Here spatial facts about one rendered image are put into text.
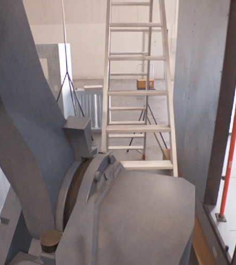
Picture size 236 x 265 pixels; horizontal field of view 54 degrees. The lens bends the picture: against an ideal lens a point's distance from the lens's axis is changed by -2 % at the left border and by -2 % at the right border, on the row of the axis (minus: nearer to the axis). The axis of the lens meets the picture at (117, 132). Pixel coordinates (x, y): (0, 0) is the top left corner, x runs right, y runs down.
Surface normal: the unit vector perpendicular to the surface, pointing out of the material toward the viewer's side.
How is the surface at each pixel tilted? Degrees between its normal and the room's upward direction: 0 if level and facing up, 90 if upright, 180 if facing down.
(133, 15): 90
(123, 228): 15
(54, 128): 80
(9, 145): 109
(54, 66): 90
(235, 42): 90
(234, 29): 90
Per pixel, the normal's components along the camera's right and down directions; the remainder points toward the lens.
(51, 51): -0.04, 0.35
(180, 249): -0.08, -0.81
